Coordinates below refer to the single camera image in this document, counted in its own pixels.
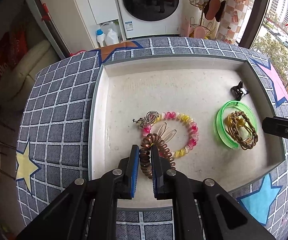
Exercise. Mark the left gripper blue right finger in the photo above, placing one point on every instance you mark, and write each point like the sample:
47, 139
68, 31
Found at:
202, 209

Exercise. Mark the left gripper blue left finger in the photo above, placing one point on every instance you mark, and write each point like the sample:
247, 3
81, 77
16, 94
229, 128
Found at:
87, 209

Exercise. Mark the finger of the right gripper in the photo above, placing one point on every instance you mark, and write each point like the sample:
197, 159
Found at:
277, 126

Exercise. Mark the black claw hair clip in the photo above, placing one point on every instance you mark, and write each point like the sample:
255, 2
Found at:
239, 91

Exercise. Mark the green translucent bangle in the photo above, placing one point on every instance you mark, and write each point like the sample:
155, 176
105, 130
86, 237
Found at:
236, 125

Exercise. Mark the blue checkered star tablecloth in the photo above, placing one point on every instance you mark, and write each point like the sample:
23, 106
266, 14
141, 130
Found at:
55, 125

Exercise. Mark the green shallow tray box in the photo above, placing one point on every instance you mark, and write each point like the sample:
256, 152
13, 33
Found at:
187, 92

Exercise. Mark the pink checkered box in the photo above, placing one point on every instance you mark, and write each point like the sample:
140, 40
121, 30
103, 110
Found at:
233, 22

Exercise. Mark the beige sofa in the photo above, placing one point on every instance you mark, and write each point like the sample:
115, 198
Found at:
16, 84

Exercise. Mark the metal slipper rack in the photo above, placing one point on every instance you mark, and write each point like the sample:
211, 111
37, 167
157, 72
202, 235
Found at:
210, 10

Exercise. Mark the white plastic bottle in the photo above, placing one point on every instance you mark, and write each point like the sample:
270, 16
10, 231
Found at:
111, 38

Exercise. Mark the blue cap detergent bottle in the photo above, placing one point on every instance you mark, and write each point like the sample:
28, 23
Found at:
100, 37

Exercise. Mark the lower white washing machine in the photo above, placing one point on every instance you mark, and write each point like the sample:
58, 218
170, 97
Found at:
150, 17

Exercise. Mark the red handled mop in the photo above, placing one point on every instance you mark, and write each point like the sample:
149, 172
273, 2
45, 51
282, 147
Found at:
44, 20

